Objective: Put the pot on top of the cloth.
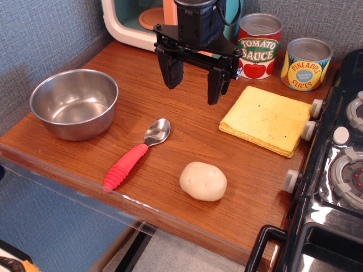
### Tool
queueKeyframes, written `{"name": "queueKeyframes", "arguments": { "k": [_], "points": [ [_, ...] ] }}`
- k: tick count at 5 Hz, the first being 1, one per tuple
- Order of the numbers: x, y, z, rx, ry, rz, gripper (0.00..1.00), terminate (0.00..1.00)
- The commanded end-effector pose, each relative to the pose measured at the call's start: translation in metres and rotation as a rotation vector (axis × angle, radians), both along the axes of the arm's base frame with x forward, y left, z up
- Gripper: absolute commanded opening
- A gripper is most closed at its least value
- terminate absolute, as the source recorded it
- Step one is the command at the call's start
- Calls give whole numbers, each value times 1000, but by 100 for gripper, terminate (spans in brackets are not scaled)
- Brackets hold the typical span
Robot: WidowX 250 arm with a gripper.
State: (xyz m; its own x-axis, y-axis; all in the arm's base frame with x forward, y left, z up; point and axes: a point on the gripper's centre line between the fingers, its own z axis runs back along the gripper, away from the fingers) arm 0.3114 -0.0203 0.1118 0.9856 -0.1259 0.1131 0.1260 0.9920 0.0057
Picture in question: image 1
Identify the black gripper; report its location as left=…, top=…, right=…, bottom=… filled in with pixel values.
left=153, top=1, right=242, bottom=105

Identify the stainless steel pot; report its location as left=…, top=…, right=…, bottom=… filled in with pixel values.
left=29, top=69, right=119, bottom=141

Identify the yellow folded cloth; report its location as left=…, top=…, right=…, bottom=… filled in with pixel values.
left=219, top=86, right=311, bottom=158

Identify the tomato sauce can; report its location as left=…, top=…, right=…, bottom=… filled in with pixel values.
left=238, top=13, right=282, bottom=79

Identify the toy microwave oven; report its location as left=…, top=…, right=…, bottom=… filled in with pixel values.
left=101, top=1, right=243, bottom=51

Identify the white toy potato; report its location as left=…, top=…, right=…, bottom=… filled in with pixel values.
left=179, top=161, right=227, bottom=202

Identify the pineapple slices can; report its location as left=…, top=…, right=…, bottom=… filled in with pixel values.
left=280, top=37, right=333, bottom=91

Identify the black toy stove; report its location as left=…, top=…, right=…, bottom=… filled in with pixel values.
left=246, top=49, right=362, bottom=271

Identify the clear acrylic table guard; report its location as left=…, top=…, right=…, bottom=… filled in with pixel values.
left=1, top=142, right=251, bottom=265

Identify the red handled metal spoon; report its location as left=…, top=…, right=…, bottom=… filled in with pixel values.
left=103, top=118, right=171, bottom=192

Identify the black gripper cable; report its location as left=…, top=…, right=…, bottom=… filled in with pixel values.
left=213, top=0, right=242, bottom=28

